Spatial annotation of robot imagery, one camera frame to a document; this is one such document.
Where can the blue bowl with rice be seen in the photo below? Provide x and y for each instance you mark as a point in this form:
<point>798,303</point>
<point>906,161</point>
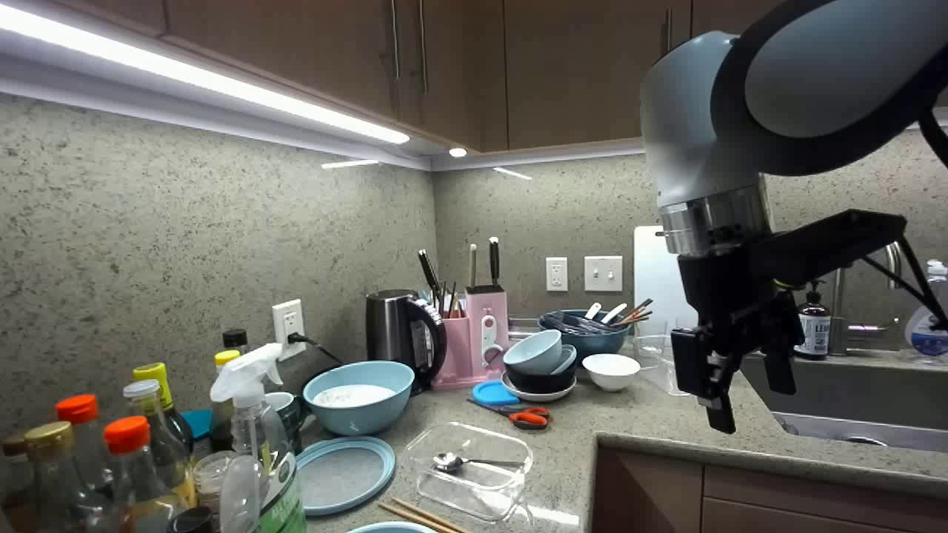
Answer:
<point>358,404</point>

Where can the small white bowl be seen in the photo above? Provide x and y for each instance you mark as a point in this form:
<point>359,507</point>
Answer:
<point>611,371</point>

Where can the metal spoon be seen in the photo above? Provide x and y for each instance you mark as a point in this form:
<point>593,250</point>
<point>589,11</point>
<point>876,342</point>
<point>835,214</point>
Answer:
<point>448,459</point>

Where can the clear plastic lunchbox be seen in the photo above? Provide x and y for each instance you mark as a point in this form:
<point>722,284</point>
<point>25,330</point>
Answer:
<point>476,473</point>

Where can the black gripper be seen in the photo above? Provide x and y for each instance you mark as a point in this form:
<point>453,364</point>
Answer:
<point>730,290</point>

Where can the light blue bowl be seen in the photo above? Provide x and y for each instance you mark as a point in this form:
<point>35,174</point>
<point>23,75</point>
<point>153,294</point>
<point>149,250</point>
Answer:
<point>534,353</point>

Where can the under cabinet light strip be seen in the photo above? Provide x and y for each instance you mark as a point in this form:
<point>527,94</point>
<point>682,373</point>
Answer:
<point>196,78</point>

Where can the small light blue plate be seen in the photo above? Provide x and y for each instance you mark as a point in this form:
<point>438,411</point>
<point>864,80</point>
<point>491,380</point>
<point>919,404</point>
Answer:
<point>389,528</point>

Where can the orange cap sauce bottle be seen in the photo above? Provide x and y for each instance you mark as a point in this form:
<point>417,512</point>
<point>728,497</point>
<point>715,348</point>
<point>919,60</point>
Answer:
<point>85,444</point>
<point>136,463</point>

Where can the small white switch plate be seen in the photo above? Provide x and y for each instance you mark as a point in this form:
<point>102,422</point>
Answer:
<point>559,272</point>

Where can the yellow cap dark bottle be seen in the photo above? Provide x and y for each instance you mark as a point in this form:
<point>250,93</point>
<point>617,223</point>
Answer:
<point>228,358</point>

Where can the dark soap dispenser bottle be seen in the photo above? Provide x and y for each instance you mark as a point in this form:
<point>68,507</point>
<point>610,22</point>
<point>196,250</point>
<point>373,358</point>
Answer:
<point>813,330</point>

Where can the dark grey countertop appliance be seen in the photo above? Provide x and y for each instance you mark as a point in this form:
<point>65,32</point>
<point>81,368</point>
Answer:
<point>306,364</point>

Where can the orange red kitchen tool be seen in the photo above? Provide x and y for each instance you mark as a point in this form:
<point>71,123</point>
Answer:
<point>531,417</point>

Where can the white clear spray bottle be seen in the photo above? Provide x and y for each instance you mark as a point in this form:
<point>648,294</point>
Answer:
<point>244,416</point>

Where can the long wooden chopstick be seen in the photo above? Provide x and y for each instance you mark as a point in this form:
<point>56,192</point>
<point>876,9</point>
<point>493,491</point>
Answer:
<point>417,518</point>
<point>432,516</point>

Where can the brown lower cabinet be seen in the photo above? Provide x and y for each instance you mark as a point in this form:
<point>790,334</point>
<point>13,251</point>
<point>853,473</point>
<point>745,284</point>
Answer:
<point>750,491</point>

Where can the gold cap bottle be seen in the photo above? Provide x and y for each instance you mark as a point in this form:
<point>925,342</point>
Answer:
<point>56,473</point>

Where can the blue pot with utensils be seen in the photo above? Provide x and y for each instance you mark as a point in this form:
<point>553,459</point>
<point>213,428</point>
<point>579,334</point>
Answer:
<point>589,337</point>

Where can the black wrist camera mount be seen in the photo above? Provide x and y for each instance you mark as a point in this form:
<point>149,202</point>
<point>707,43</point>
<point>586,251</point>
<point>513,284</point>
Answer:
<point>832,242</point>

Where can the black cap bottle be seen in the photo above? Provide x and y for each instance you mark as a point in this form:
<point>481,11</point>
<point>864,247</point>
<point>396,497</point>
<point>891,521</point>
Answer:
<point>235,337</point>

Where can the blue plastic lid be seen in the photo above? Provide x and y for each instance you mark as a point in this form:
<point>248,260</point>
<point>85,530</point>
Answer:
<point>493,395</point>

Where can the wide white switch plate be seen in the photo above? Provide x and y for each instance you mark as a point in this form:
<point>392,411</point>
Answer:
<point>604,272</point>

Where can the large blue plate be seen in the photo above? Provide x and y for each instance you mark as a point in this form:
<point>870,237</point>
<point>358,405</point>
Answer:
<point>345,478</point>

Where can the steel kitchen sink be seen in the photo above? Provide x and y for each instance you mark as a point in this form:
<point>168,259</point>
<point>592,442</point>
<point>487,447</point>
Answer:
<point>862,395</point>

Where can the pink knife block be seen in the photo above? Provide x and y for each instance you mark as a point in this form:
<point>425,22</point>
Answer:
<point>478,342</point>

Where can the brown upper wall cabinets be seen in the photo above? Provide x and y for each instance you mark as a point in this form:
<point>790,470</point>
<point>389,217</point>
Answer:
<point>299,48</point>

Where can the yellow cap green bottle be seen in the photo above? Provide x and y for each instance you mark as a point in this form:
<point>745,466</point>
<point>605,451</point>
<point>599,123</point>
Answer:
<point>159,385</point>

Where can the dark navy bowl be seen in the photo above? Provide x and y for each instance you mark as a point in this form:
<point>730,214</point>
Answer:
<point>553,376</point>

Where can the white cutting board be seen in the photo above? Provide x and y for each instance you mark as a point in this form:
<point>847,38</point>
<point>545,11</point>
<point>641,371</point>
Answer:
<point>656,282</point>

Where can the white wall outlet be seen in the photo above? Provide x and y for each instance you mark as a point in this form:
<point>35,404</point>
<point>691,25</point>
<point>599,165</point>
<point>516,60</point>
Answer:
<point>288,318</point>

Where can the white blue dish soap bottle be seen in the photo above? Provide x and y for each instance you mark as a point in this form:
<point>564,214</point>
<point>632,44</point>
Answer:
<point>930,327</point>

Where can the dark steel electric kettle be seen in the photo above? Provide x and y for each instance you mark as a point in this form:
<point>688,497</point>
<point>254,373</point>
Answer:
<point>396,330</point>

